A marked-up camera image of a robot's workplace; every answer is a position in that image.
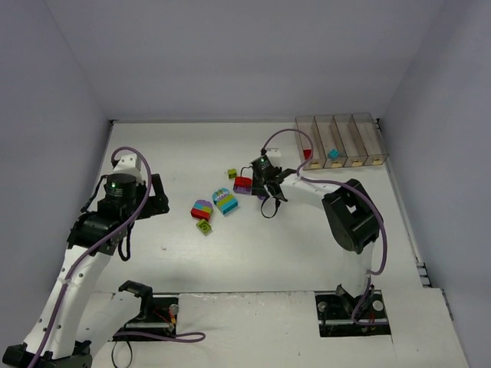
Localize red lego brick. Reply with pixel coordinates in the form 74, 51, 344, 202
234, 176, 252, 189

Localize purple lego brick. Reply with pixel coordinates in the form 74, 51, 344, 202
233, 186, 252, 195

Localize small lime green lego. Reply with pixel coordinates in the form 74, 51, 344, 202
227, 169, 237, 180

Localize teal square lego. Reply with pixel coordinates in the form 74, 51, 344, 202
327, 149, 340, 160

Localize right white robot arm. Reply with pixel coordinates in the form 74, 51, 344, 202
251, 155, 385, 298

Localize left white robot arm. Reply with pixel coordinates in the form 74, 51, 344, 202
2, 172, 169, 367

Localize teal green monster lego stack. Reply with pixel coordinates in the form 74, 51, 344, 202
212, 188, 239, 215

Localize multicolour stacked lego block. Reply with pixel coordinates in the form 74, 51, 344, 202
190, 199, 213, 221

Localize lime green square lego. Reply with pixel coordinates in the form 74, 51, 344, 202
196, 218, 213, 235

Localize clear bin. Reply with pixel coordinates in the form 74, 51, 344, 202
353, 113, 388, 166
295, 115, 325, 170
315, 115, 347, 169
334, 113, 367, 167

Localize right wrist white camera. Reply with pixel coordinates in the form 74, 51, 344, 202
262, 148, 282, 162

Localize wrist white camera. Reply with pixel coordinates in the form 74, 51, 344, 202
112, 153, 142, 177
262, 148, 282, 162

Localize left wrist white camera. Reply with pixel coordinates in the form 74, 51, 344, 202
112, 153, 142, 177

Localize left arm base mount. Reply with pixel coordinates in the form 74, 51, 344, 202
111, 294, 179, 342

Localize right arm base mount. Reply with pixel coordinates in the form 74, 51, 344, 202
315, 289, 391, 338

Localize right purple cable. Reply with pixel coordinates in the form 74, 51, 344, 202
260, 128, 387, 326

